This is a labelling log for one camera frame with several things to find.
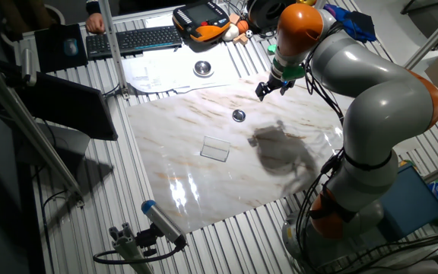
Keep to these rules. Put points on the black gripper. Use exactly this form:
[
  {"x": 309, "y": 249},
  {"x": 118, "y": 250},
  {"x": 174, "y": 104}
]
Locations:
[{"x": 279, "y": 83}]

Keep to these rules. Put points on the small round steel plate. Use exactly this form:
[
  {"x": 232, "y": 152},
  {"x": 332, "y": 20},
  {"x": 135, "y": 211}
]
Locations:
[{"x": 238, "y": 115}]

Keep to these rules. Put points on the dark sleeved forearm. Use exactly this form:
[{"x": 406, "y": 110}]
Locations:
[{"x": 93, "y": 5}]

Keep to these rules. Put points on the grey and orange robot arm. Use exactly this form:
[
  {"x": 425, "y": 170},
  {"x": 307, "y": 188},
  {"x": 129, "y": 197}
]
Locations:
[{"x": 386, "y": 106}]

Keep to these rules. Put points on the clear rectangular plastic goal marker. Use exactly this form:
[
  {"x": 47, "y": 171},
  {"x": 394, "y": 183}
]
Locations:
[{"x": 215, "y": 149}]

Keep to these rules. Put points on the person's bare hand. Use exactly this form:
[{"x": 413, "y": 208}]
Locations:
[{"x": 95, "y": 23}]

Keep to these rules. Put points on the printed white paper sheet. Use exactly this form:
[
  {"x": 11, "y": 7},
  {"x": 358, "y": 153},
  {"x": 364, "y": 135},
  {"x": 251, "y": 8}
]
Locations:
[
  {"x": 226, "y": 64},
  {"x": 146, "y": 76}
]

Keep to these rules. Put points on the wooden block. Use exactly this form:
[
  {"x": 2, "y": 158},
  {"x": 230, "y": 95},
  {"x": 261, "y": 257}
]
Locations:
[
  {"x": 234, "y": 19},
  {"x": 241, "y": 39}
]

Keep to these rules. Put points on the tiny soccer ball toy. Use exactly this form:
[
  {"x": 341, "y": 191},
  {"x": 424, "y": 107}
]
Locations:
[{"x": 249, "y": 34}]

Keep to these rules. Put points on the small orange basketball toy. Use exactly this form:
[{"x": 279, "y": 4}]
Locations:
[{"x": 243, "y": 26}]

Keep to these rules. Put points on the white egg-shaped toy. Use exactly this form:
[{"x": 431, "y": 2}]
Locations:
[{"x": 230, "y": 32}]

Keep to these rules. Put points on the black filament spool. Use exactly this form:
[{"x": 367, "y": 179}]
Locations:
[{"x": 264, "y": 15}]

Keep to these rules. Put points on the wide-rimmed steel bowl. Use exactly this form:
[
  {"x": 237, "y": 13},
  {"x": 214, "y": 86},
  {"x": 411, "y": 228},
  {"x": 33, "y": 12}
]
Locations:
[{"x": 203, "y": 68}]

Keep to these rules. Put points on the yellow ball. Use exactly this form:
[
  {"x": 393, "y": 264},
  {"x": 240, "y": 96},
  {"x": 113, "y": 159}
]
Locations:
[{"x": 306, "y": 2}]

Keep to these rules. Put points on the orange and black teach pendant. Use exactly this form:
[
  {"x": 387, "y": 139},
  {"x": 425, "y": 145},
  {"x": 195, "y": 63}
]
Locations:
[{"x": 204, "y": 19}]

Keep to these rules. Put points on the blue cloth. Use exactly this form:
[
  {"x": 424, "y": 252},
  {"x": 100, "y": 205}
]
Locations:
[{"x": 356, "y": 24}]

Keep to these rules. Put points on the white marble pattern mat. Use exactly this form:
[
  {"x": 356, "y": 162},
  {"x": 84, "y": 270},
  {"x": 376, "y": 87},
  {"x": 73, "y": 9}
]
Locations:
[{"x": 188, "y": 179}]

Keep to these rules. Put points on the black computer keyboard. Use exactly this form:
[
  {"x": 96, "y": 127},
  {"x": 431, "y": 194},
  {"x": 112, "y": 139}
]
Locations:
[{"x": 135, "y": 41}]

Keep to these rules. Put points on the blue box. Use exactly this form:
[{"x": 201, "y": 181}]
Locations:
[{"x": 409, "y": 201}]

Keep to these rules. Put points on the black flat monitor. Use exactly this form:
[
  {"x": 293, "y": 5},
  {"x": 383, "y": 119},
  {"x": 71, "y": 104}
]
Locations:
[{"x": 70, "y": 110}]

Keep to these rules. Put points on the grey computer mouse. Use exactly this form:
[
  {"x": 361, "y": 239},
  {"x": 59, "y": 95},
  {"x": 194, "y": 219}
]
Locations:
[{"x": 70, "y": 46}]

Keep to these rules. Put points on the black mouse pad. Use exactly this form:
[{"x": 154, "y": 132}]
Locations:
[{"x": 51, "y": 53}]

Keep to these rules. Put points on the long slanted aluminium beam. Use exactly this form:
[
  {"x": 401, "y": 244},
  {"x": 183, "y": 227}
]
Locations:
[{"x": 25, "y": 125}]

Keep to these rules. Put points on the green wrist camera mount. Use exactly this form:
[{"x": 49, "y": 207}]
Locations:
[{"x": 293, "y": 72}]

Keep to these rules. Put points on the aluminium frame post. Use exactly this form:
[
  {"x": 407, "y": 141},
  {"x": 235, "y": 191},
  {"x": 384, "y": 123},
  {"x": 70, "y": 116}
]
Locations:
[
  {"x": 433, "y": 36},
  {"x": 113, "y": 49}
]

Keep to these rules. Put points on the silver camera with blue cap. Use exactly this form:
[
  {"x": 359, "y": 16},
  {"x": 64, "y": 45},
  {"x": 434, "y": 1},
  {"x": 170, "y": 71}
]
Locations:
[{"x": 162, "y": 220}]

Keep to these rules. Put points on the aluminium camera mount profile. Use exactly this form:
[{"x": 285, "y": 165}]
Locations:
[{"x": 127, "y": 249}]

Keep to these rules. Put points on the silver camera on beam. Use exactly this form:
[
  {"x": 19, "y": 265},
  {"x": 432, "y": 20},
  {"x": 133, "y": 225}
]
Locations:
[{"x": 28, "y": 66}]

